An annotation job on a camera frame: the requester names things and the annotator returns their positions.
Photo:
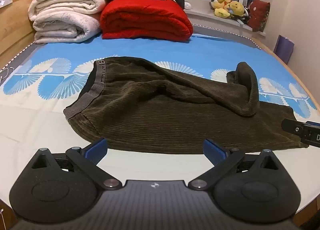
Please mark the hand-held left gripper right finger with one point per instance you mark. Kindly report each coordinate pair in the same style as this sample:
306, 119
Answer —
215, 151

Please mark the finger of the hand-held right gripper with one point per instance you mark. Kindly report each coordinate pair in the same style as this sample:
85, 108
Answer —
292, 127

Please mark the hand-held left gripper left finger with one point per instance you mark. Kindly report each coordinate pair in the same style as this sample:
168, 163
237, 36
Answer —
96, 151

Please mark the purple bag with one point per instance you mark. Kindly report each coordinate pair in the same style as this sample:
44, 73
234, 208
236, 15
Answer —
283, 48

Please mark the blue and white bed sheet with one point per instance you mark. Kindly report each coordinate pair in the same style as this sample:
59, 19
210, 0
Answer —
200, 47

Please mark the dark red cushion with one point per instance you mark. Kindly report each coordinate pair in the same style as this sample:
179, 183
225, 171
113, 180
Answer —
258, 16

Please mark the grey trimmed mattress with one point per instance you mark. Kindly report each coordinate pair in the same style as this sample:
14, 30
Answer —
15, 62

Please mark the white patterned folded quilt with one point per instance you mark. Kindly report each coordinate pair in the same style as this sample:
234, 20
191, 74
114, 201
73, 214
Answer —
65, 26

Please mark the yellow plush toy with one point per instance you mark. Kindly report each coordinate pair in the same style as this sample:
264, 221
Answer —
221, 5
237, 8

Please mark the window sill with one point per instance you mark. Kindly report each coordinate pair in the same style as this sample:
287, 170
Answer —
207, 18

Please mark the red folded blanket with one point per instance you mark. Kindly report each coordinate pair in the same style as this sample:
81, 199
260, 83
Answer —
147, 19

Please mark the wooden headboard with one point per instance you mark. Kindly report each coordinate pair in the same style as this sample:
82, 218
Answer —
15, 22

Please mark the cream folded quilt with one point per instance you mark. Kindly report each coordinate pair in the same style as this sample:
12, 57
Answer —
67, 0

